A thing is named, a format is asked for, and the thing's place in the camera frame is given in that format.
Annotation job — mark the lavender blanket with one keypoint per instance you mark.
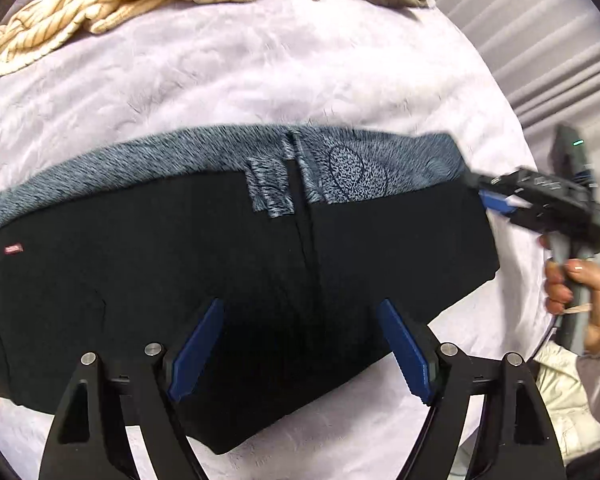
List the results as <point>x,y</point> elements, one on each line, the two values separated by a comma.
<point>255,75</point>

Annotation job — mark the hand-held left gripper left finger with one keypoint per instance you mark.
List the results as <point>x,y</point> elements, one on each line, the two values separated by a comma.
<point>200,345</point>

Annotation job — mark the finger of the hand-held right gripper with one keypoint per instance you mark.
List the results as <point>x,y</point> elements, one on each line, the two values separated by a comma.
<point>497,202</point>
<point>490,180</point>

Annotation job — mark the grey pleated curtain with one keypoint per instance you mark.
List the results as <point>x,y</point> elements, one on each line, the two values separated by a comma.
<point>530,35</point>

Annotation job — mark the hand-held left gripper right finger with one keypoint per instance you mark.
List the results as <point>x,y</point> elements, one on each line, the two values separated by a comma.
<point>400,350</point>

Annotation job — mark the black pants with floral trim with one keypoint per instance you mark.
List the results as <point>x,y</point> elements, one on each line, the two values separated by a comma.
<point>130,285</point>

